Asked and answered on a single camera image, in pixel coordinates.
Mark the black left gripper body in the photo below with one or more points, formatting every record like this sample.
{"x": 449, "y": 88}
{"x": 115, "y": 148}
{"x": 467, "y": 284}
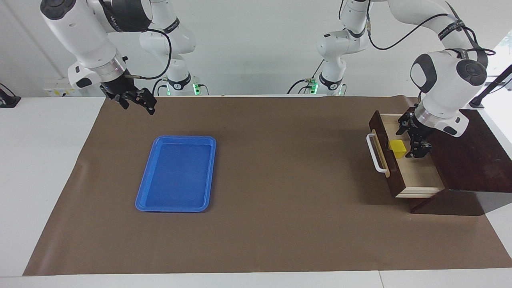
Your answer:
{"x": 422, "y": 128}

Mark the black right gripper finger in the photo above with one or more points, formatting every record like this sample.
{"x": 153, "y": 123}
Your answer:
{"x": 118, "y": 100}
{"x": 148, "y": 100}

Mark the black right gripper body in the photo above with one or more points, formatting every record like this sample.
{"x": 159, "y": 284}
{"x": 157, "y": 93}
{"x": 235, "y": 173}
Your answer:
{"x": 120, "y": 90}

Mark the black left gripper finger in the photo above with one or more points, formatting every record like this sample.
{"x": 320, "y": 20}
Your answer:
{"x": 404, "y": 123}
{"x": 419, "y": 148}

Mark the yellow cube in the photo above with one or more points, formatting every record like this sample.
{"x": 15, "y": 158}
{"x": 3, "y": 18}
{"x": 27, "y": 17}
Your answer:
{"x": 397, "y": 148}

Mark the dark wooden drawer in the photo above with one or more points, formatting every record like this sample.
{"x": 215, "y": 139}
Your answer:
{"x": 420, "y": 176}

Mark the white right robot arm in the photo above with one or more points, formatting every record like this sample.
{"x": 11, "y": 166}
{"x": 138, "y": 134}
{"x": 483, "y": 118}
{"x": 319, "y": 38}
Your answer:
{"x": 80, "y": 32}

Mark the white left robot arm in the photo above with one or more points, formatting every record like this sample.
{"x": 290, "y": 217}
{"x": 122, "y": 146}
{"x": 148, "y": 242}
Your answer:
{"x": 444, "y": 92}

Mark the dark wooden drawer cabinet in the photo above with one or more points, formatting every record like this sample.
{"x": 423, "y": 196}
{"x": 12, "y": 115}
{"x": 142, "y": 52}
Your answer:
{"x": 476, "y": 156}

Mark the blue plastic tray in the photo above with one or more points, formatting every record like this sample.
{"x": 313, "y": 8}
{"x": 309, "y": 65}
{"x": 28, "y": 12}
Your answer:
{"x": 176, "y": 176}

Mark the brown table mat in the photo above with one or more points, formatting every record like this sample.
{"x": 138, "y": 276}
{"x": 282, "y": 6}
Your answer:
{"x": 280, "y": 200}

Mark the black camera stand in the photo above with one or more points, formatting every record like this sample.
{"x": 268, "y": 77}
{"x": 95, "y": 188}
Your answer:
{"x": 476, "y": 102}

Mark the white wall socket box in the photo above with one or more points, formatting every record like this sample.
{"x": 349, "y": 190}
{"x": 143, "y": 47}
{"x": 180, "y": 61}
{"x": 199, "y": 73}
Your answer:
{"x": 56, "y": 90}

